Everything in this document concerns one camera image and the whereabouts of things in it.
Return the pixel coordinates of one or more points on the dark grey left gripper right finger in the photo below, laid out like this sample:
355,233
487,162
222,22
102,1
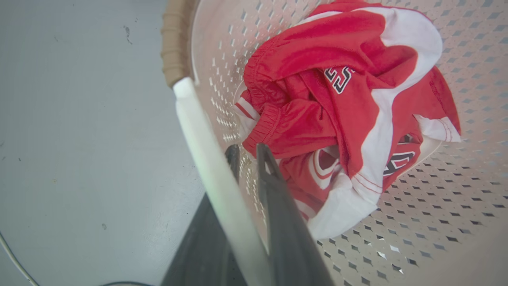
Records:
287,234

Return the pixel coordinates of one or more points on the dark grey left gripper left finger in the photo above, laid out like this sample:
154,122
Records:
200,246

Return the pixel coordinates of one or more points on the white perforated laundry basket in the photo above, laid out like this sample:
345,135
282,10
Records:
416,222

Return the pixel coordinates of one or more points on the red and white jersey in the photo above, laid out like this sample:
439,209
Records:
349,119

